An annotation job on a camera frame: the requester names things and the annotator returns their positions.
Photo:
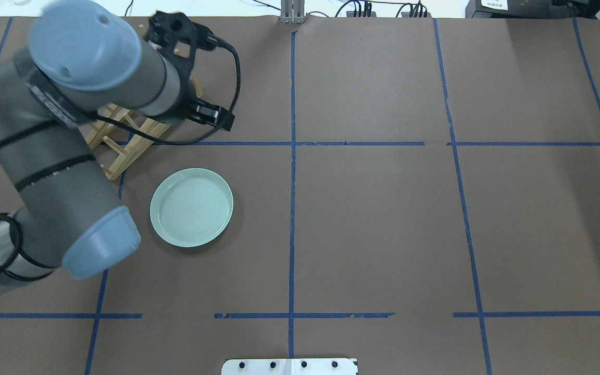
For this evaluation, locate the aluminium frame post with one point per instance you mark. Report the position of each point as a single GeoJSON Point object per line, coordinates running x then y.
{"type": "Point", "coordinates": [292, 12]}

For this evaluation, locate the white pedestal column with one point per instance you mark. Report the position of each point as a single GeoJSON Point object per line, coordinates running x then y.
{"type": "Point", "coordinates": [291, 366]}

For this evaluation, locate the wooden dish rack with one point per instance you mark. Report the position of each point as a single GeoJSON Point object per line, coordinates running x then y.
{"type": "Point", "coordinates": [126, 147]}

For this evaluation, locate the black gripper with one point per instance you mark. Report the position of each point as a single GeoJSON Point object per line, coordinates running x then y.
{"type": "Point", "coordinates": [189, 107]}

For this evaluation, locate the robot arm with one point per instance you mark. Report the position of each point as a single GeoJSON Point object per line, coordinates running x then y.
{"type": "Point", "coordinates": [80, 57]}

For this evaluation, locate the mint green plate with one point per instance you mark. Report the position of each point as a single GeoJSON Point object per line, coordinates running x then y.
{"type": "Point", "coordinates": [191, 207]}

